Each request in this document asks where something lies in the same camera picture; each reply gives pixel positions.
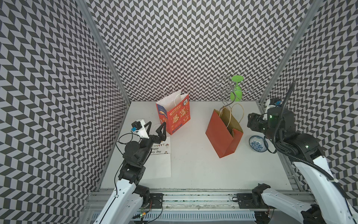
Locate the blue white ceramic dish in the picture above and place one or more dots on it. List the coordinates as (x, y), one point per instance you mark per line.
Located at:
(258, 144)

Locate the plain red paper bag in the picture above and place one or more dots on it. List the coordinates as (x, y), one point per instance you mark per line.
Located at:
(224, 132)

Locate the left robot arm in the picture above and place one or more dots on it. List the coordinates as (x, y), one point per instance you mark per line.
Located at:
(129, 199)

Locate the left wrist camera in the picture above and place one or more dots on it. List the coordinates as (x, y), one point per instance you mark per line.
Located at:
(138, 127)

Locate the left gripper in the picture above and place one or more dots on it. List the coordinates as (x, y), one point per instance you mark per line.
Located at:
(156, 139)

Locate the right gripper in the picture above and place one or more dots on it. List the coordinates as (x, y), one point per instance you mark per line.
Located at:
(254, 121)

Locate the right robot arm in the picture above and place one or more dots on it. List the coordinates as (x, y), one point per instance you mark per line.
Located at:
(304, 151)

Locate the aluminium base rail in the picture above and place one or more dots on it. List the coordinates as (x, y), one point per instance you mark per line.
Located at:
(173, 206)

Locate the green wire rack stand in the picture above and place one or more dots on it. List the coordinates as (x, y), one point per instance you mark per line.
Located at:
(232, 92)

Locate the white happy every day bag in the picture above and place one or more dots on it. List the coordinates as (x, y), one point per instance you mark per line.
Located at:
(158, 164)

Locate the red printed paper bag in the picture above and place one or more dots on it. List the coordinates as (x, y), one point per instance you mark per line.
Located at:
(174, 110)

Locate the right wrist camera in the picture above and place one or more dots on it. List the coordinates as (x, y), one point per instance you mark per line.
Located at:
(271, 103)

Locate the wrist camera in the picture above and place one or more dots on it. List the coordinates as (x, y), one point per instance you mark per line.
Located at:
(138, 127)
(271, 103)

